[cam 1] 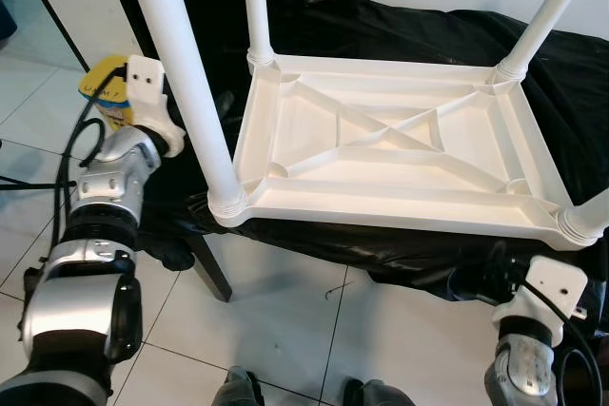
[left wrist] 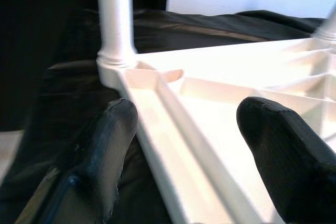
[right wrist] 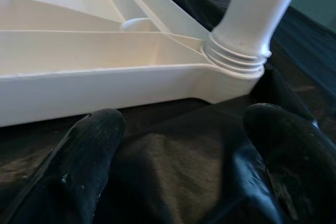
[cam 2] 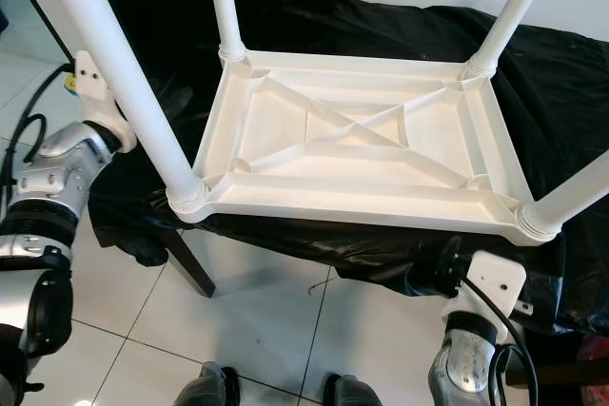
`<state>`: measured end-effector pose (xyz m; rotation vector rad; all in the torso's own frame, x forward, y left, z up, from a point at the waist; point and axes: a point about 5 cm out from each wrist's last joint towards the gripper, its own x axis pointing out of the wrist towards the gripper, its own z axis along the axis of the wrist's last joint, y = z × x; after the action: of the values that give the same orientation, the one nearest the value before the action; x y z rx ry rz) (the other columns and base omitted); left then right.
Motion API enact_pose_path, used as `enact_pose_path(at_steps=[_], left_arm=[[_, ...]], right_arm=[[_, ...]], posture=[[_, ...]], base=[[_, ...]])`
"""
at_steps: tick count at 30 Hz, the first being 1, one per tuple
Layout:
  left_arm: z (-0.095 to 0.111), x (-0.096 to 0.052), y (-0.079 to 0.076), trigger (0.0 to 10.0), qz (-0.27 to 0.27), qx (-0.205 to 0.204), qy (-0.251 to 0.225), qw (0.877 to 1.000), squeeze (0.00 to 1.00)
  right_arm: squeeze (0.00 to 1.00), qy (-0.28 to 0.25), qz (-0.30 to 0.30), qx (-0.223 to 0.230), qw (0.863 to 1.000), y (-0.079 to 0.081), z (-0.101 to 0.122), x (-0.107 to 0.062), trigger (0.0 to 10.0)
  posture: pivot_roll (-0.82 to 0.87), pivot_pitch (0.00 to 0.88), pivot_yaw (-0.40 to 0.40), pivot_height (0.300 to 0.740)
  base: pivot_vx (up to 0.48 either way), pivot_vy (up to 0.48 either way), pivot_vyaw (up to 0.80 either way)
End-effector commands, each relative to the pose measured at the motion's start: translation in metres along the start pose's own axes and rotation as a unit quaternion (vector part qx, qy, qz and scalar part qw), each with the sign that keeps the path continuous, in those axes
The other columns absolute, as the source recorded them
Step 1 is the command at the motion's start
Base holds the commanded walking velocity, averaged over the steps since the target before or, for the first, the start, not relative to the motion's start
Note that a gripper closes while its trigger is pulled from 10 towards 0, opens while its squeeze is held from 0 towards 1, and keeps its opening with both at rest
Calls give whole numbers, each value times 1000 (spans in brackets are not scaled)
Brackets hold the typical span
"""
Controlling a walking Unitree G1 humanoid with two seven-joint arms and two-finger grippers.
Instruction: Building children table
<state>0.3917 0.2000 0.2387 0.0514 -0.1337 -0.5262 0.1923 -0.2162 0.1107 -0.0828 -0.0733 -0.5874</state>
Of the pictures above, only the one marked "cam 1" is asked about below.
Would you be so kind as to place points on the black plastic table cover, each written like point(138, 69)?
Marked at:
point(428, 30)

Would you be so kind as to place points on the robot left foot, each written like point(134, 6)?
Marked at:
point(238, 389)

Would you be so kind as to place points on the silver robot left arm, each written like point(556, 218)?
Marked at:
point(86, 282)

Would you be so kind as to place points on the white plastic children table top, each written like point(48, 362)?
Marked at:
point(314, 130)

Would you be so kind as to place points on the black door frame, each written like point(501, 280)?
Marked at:
point(52, 11)

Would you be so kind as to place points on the dark wooden table leg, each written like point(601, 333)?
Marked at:
point(211, 273)

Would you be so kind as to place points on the yellow bin with blue band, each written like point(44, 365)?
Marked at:
point(103, 92)

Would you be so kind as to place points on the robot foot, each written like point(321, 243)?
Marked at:
point(238, 389)
point(376, 395)

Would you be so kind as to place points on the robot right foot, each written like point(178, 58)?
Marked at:
point(376, 395)

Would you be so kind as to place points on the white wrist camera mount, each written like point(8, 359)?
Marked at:
point(147, 92)
point(561, 278)

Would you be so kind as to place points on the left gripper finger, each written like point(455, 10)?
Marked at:
point(224, 106)

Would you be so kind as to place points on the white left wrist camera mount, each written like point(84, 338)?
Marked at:
point(147, 92)

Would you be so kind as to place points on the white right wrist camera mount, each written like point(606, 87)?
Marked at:
point(561, 278)

